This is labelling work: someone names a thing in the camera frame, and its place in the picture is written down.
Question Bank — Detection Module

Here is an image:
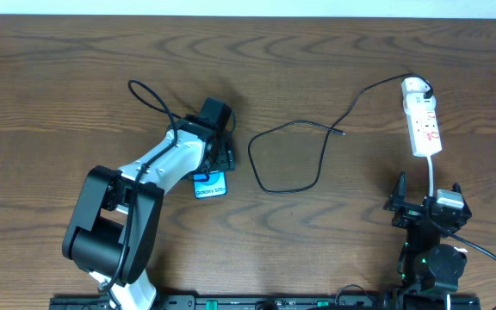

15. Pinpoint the white power strip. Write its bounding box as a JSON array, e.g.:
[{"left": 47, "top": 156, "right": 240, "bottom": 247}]
[{"left": 403, "top": 92, "right": 442, "bottom": 158}]

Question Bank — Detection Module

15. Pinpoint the blue Galaxy smartphone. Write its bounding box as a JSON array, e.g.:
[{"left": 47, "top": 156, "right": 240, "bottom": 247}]
[{"left": 193, "top": 171, "right": 227, "bottom": 199}]

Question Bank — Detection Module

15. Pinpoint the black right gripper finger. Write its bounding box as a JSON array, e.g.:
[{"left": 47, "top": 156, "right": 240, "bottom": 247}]
[
  {"left": 387, "top": 171, "right": 406, "bottom": 209},
  {"left": 451, "top": 183, "right": 471, "bottom": 215}
]

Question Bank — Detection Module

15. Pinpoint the white USB charger plug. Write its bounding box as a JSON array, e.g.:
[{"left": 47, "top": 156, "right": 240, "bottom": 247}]
[{"left": 401, "top": 77, "right": 433, "bottom": 98}]

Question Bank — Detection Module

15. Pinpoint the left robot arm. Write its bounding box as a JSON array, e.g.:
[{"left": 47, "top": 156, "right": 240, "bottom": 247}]
[{"left": 62, "top": 98, "right": 234, "bottom": 309}]

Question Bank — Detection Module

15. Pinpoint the black charging cable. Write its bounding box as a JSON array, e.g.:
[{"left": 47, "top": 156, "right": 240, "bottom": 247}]
[{"left": 247, "top": 72, "right": 435, "bottom": 195}]

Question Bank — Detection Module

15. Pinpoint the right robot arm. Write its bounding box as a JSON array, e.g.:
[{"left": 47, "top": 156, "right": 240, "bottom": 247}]
[{"left": 381, "top": 172, "right": 480, "bottom": 310}]

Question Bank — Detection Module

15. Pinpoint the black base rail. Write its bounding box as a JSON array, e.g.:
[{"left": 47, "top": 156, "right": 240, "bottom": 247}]
[{"left": 48, "top": 294, "right": 391, "bottom": 310}]

